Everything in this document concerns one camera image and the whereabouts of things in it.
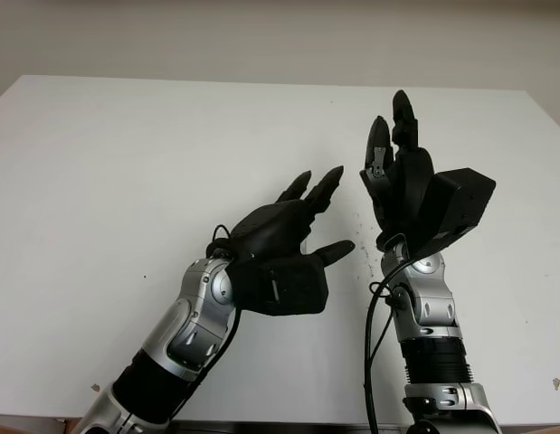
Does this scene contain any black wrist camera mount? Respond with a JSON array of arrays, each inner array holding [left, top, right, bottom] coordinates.
[[228, 251, 331, 318], [414, 166, 498, 259]]

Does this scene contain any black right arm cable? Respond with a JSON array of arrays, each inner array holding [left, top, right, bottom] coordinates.
[[362, 257, 413, 434]]

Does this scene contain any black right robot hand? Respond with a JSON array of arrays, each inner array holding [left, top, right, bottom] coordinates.
[[358, 89, 437, 250]]

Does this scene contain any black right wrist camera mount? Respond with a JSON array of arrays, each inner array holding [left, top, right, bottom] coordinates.
[[414, 166, 498, 259]]

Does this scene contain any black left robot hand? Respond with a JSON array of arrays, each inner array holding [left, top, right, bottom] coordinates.
[[206, 165, 356, 275]]

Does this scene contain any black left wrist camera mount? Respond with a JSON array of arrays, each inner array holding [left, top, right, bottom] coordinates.
[[228, 251, 331, 318]]

